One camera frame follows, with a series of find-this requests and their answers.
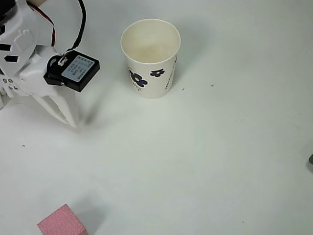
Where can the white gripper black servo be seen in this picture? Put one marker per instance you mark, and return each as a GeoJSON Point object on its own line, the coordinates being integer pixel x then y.
{"type": "Point", "coordinates": [33, 82]}

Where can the pink foam block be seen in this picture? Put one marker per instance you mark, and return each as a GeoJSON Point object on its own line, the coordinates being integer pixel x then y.
{"type": "Point", "coordinates": [63, 222]}

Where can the white paper cup purple flowers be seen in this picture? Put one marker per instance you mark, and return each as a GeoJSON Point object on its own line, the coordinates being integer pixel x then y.
{"type": "Point", "coordinates": [151, 56]}

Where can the tan object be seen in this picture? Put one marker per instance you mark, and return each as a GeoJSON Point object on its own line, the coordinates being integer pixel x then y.
{"type": "Point", "coordinates": [36, 2]}

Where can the grey object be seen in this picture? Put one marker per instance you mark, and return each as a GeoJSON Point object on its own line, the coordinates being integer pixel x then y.
{"type": "Point", "coordinates": [310, 162]}

